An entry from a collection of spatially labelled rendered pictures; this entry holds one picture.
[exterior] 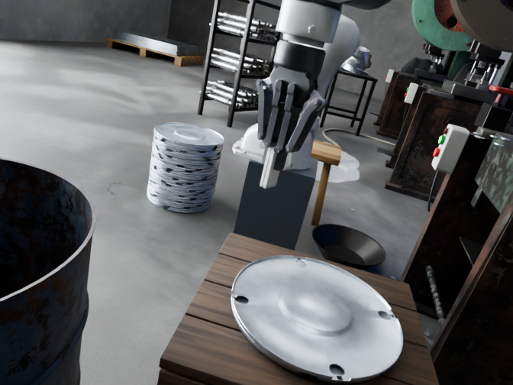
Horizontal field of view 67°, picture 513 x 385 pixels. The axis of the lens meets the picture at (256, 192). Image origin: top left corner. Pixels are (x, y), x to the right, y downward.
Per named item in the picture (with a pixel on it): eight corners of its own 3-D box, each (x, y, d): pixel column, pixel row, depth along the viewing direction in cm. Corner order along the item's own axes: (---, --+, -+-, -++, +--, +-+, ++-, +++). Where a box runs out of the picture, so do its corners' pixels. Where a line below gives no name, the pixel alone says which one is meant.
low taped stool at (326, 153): (247, 207, 183) (263, 138, 170) (258, 189, 205) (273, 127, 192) (319, 228, 179) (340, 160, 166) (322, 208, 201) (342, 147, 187)
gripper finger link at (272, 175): (282, 147, 67) (285, 149, 66) (272, 184, 69) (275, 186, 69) (271, 149, 64) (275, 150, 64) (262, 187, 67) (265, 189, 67)
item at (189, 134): (141, 132, 153) (141, 131, 153) (172, 120, 180) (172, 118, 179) (210, 152, 149) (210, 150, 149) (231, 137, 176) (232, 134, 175)
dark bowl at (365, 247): (301, 263, 147) (306, 247, 145) (312, 230, 174) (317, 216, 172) (380, 290, 142) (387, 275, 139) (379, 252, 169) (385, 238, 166)
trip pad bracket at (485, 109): (465, 165, 120) (493, 102, 113) (458, 157, 129) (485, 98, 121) (485, 170, 119) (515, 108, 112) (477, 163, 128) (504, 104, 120)
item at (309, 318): (435, 389, 55) (437, 384, 55) (235, 373, 50) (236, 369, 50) (364, 268, 82) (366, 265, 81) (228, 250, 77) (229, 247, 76)
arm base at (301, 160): (225, 154, 103) (236, 101, 97) (241, 138, 120) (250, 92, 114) (308, 177, 100) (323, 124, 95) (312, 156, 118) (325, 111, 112)
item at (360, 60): (319, 127, 378) (343, 41, 347) (315, 117, 419) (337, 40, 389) (359, 136, 379) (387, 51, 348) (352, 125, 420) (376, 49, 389)
